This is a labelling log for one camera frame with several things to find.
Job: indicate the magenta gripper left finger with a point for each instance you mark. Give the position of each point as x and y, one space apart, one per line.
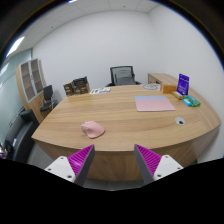
75 167

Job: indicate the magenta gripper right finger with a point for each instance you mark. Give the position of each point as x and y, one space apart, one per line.
154 166

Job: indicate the pink blue mouse pad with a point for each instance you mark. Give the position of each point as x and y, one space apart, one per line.
153 104

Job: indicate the black leather armchair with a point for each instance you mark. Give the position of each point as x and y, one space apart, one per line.
18 143

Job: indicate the wooden office desk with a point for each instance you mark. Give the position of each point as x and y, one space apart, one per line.
60 132

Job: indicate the black side chair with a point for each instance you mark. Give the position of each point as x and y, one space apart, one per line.
48 101

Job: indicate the green tissue pack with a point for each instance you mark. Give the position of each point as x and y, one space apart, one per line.
191 101

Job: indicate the yellow small box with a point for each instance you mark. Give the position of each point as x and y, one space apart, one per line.
177 95

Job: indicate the white green paper sheet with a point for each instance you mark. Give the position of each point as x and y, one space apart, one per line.
100 90

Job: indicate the orange wooden box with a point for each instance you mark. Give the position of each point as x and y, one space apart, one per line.
166 89

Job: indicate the black brown cardboard box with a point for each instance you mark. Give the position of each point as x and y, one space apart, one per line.
77 87

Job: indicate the low wooden side cabinet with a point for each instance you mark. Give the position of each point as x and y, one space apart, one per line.
162 78

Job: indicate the grey mesh office chair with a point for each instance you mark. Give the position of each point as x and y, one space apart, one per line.
122 75

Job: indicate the wooden bookshelf cabinet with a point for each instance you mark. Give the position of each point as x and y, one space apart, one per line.
30 83

